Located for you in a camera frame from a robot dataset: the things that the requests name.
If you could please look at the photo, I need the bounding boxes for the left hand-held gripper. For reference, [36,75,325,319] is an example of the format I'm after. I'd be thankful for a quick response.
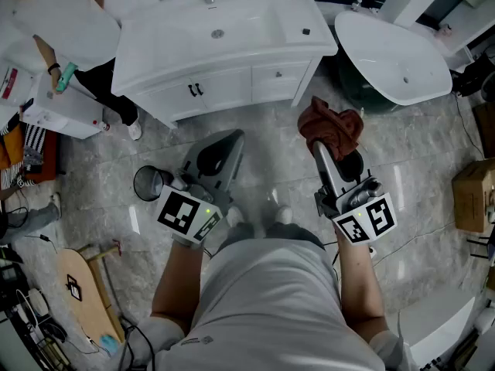
[156,128,246,247]

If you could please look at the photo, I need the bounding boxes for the white box red label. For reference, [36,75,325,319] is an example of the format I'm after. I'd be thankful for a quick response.
[0,58,36,110]

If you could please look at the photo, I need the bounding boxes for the person's white right shoe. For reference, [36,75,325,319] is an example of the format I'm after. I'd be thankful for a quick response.
[273,205,294,226]

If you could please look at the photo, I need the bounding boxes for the small brown cardboard box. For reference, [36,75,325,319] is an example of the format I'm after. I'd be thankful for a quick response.
[472,102,495,158]

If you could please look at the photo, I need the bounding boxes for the person's white shoe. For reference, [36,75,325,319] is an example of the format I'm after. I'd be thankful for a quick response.
[225,206,245,228]
[273,205,294,226]

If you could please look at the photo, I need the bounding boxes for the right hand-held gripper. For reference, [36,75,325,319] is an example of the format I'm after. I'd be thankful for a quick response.
[312,141,398,246]

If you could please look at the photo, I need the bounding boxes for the person's white shirt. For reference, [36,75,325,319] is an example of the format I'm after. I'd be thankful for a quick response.
[127,237,413,371]

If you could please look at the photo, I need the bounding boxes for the white low cabinet unit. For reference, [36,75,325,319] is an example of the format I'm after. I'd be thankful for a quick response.
[19,73,106,141]

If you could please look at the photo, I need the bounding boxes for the teal handheld bottle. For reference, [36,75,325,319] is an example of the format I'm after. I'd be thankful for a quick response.
[55,61,79,94]

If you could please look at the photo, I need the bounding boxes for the red-brown cloth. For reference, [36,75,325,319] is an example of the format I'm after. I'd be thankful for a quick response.
[297,95,365,162]

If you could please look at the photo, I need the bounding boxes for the light blue rag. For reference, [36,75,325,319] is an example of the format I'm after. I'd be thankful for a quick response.
[99,334,119,357]

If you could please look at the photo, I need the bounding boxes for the black mesh waste bin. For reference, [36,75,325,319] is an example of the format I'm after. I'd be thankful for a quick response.
[133,165,176,203]

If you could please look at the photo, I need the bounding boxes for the white and green bathtub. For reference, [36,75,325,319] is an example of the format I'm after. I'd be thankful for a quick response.
[334,10,454,114]

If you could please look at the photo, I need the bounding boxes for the striped black white fabric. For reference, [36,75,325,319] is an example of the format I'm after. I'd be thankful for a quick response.
[22,123,47,165]

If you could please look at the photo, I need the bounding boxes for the person's left forearm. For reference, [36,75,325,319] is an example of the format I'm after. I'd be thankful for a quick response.
[150,240,213,338]

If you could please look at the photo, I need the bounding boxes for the light wooden table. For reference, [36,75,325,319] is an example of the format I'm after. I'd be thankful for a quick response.
[56,244,127,344]

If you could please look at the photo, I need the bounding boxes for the white fabric glove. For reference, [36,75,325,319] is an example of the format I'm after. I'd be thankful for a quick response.
[172,233,205,251]

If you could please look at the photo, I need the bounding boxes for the large brown cardboard box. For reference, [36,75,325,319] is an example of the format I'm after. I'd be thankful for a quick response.
[451,159,495,234]

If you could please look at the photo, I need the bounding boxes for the person's right forearm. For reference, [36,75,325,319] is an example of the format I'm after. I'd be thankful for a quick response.
[334,222,390,343]

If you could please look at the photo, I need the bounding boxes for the white vanity cabinet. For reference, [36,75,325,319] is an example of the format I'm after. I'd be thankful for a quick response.
[131,56,323,130]

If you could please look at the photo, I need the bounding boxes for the person's dark trousers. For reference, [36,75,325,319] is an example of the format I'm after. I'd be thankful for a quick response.
[218,222,326,251]

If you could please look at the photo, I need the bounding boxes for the person's white left shoe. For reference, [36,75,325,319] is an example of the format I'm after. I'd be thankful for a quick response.
[225,206,245,228]

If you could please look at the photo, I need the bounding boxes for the black office chair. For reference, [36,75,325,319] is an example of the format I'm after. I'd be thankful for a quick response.
[451,46,495,100]

